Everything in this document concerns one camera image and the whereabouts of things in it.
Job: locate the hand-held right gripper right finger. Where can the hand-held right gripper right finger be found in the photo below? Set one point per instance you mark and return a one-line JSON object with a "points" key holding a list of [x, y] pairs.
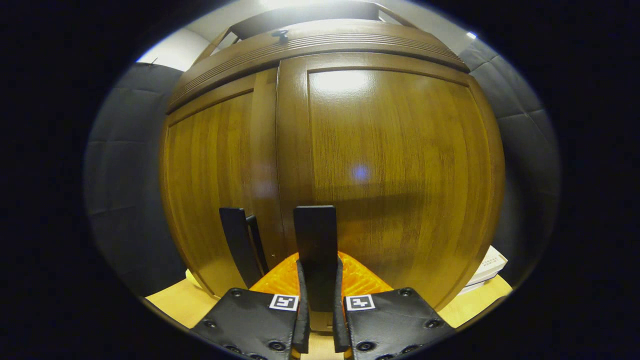
{"points": [[340, 325]]}

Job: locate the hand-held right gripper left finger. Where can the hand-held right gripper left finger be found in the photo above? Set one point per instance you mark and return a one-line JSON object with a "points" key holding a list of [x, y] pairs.
{"points": [[302, 320]]}

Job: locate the wooden shoe cabinet door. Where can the wooden shoe cabinet door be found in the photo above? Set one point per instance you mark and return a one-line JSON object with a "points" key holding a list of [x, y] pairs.
{"points": [[390, 150], [210, 165]]}

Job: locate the wooden double-door shoe cabinet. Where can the wooden double-door shoe cabinet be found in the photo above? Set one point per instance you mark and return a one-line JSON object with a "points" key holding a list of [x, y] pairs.
{"points": [[340, 15]]}

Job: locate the pale yellow round object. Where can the pale yellow round object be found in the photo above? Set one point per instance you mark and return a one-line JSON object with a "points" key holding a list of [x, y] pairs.
{"points": [[192, 279]]}

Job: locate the cream covered book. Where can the cream covered book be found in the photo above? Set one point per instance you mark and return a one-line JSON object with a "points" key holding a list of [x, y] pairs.
{"points": [[490, 262]]}

